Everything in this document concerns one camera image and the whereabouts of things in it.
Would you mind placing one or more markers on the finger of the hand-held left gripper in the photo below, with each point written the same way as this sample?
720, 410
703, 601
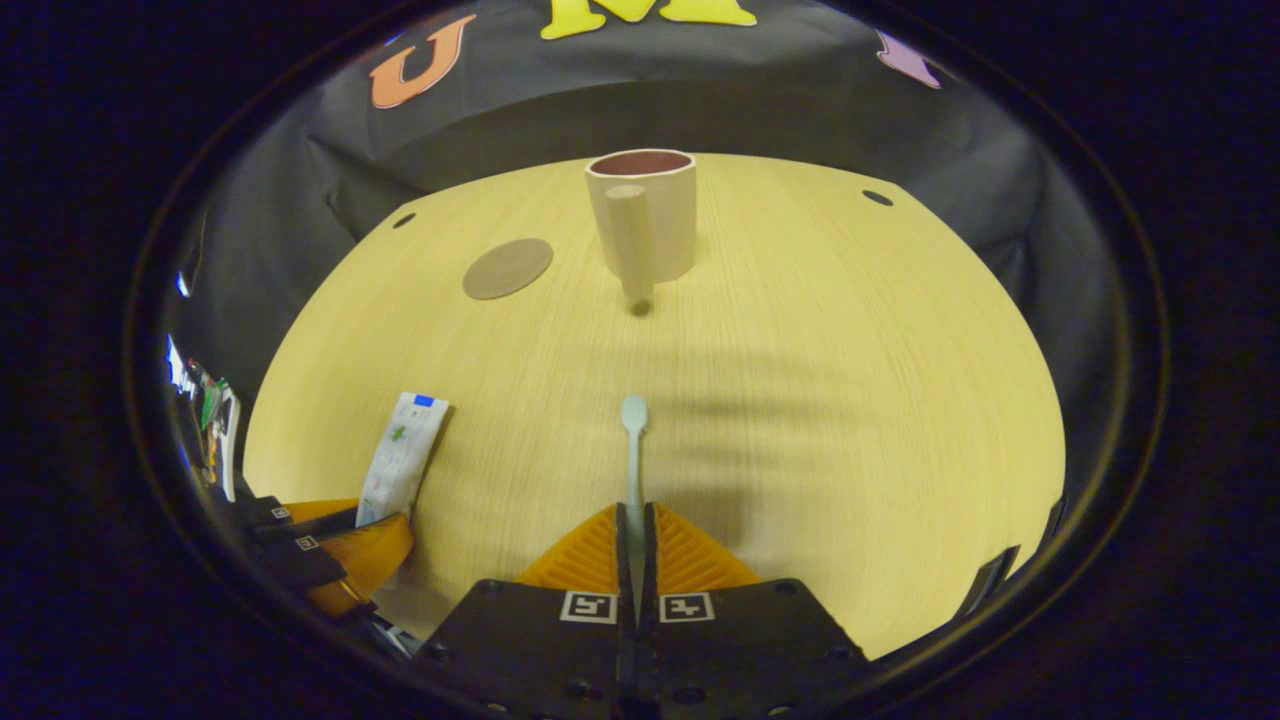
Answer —
300, 522
300, 565

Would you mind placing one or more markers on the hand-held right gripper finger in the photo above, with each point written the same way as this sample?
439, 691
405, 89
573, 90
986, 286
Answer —
625, 570
648, 570

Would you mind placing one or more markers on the white toothpaste tube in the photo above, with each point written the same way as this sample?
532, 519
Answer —
400, 460

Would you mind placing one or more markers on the pale green toothbrush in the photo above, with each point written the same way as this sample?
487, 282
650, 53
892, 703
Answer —
634, 415

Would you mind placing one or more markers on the round brown coaster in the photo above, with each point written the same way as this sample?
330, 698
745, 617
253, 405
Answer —
507, 268

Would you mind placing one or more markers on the white side desk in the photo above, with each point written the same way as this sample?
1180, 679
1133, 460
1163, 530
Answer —
230, 440

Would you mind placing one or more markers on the computer monitor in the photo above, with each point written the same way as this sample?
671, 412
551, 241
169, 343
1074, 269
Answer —
178, 368

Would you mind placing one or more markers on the black backdrop cloth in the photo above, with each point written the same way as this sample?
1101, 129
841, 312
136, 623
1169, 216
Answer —
800, 110

